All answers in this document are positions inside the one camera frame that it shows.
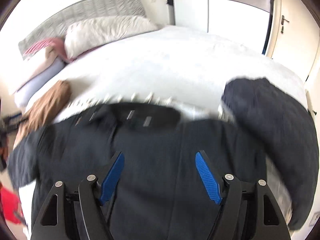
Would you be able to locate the large black coat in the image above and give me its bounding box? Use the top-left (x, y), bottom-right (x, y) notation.
top-left (7, 103), bottom-right (290, 239)

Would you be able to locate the lilac folded blanket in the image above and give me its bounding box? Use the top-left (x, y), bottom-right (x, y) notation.
top-left (14, 57), bottom-right (66, 108)

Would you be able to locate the brown pillow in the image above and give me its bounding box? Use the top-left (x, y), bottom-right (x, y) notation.
top-left (13, 81), bottom-right (72, 148)

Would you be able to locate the pink striped pillow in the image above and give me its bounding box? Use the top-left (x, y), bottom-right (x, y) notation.
top-left (23, 37), bottom-right (73, 63)

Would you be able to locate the white checked bedspread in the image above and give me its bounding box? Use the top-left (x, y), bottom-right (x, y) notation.
top-left (18, 74), bottom-right (293, 233)

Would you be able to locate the red chair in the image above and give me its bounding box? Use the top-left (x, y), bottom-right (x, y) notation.
top-left (1, 184), bottom-right (25, 225)

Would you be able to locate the dark quilted jacket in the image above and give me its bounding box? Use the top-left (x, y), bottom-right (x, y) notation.
top-left (222, 78), bottom-right (319, 230)

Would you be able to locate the white pillow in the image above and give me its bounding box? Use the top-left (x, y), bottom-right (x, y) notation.
top-left (65, 16), bottom-right (160, 59)

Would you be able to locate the grey bed sheet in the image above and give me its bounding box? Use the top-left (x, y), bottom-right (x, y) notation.
top-left (57, 27), bottom-right (306, 109)

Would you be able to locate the cream door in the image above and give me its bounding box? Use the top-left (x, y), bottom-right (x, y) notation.
top-left (266, 0), bottom-right (319, 81)

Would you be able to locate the grey padded headboard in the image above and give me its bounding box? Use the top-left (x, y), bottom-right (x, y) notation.
top-left (18, 0), bottom-right (146, 58)

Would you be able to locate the white and grey wardrobe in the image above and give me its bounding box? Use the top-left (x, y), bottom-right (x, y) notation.
top-left (168, 0), bottom-right (274, 54)

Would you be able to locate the metal door handle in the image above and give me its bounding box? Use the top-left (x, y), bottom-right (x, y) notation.
top-left (280, 15), bottom-right (289, 34)

